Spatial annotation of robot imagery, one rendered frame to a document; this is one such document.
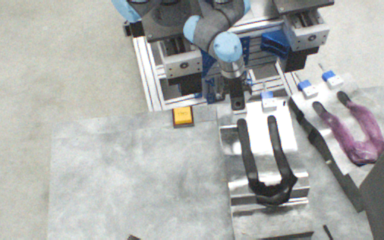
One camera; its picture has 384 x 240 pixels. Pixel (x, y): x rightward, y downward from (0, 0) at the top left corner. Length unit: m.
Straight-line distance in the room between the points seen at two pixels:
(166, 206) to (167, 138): 0.27
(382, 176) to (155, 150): 1.29
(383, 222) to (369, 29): 2.81
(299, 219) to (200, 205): 0.34
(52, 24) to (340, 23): 1.94
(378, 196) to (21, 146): 2.49
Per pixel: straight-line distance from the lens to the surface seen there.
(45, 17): 3.35
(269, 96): 1.62
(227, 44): 1.25
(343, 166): 1.57
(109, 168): 1.64
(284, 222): 1.46
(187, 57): 1.61
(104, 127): 1.73
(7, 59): 3.20
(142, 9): 1.48
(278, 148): 1.55
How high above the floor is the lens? 2.24
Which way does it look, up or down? 64 degrees down
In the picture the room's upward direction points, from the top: 1 degrees clockwise
